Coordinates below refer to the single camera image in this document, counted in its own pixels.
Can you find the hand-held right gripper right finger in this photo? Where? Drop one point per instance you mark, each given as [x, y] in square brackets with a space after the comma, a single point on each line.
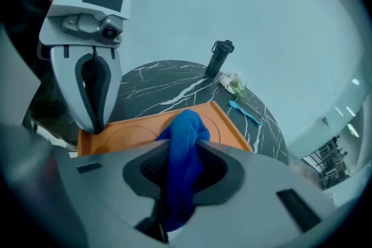
[261, 183]

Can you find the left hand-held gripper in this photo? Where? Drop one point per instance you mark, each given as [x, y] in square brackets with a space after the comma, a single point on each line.
[87, 5]

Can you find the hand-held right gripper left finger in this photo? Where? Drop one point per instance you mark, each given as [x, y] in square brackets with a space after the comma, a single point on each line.
[113, 180]

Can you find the orange box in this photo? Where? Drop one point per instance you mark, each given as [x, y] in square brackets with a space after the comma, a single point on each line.
[130, 130]

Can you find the blue cloth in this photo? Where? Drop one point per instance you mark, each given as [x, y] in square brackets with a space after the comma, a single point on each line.
[183, 154]

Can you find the person's dark clothing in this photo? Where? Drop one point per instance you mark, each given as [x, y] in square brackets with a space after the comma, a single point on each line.
[27, 0]

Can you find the white flowers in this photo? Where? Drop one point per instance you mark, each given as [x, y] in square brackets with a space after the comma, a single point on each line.
[232, 81]

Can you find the black bottle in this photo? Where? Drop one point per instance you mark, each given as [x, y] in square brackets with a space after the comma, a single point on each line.
[218, 59]

